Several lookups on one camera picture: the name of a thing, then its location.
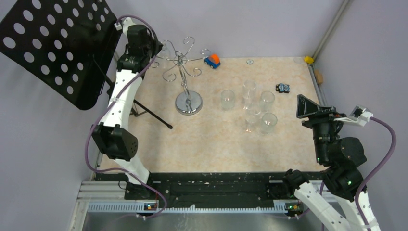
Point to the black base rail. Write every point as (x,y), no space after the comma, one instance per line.
(207,192)

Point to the wine glass removed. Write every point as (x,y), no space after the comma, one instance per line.
(227,100)
(248,93)
(266,101)

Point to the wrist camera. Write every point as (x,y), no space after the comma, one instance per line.
(119,26)
(360,116)

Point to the small wooden block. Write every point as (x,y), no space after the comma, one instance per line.
(319,77)

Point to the white round token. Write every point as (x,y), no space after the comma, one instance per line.
(249,61)

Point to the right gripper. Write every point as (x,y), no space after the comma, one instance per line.
(306,107)

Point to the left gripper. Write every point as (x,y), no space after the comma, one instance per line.
(158,46)

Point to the yellow corner piece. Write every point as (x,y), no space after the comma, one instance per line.
(308,59)

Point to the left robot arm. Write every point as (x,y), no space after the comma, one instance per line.
(111,133)

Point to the chrome wine glass rack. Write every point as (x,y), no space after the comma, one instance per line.
(188,102)

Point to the black perforated music stand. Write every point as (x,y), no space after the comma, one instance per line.
(67,44)

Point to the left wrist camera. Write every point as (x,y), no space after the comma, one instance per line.
(119,26)

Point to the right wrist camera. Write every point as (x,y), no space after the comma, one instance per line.
(360,116)

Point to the orange blue toy car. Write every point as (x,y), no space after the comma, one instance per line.
(213,61)

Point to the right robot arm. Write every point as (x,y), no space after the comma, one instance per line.
(341,157)

